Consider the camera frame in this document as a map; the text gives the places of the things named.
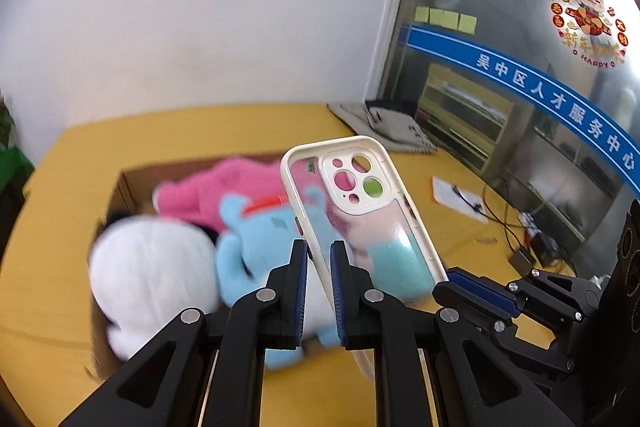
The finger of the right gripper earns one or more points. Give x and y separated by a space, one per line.
475 309
485 289

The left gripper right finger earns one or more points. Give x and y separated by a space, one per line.
432 369

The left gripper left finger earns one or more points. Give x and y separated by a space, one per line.
206 369

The pink and teal plush toy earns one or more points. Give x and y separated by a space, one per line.
369 215

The clear beige phone case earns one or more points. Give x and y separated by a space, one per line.
307 173

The black power adapter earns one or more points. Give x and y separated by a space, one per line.
522 261

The white paper envelope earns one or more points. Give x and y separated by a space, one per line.
449 195

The white plush toy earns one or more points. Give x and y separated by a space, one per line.
144 270

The blue plush toy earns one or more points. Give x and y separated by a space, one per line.
258 238

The yellow shelf behind glass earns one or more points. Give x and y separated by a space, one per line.
462 116

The blue banner sign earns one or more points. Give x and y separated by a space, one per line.
565 105

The grey folded cloth bag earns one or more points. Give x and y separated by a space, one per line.
397 132

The brown cardboard box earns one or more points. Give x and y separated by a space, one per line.
133 196

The yellow sticky notes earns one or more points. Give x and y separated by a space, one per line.
446 19

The green cloth covered bench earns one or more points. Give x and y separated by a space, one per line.
15 168

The new year window sticker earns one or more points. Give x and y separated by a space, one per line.
591 30

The green potted plant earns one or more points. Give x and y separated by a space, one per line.
6 125

